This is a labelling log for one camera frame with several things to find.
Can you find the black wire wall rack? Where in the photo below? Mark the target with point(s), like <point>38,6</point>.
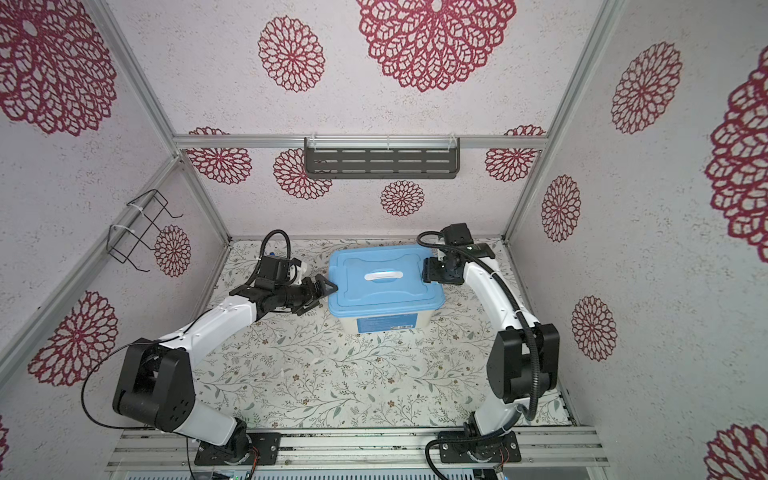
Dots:
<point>126,236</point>

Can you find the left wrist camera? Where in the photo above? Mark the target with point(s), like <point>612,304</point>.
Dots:
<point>274,271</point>

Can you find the dark grey wall shelf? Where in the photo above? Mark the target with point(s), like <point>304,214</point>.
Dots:
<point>386,159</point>

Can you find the white plastic bin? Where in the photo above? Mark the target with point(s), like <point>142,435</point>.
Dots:
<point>387,319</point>

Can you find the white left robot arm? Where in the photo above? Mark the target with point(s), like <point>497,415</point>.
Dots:
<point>156,384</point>

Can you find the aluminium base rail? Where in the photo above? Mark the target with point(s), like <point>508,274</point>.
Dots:
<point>386,448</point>

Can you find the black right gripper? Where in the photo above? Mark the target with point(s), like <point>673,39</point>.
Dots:
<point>430,271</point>

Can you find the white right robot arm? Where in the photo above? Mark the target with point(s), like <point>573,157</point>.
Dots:
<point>523,361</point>

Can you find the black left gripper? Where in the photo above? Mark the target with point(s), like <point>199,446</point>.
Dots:
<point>313,295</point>

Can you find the blue plastic bin lid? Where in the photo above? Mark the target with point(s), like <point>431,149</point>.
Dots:
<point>381,281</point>

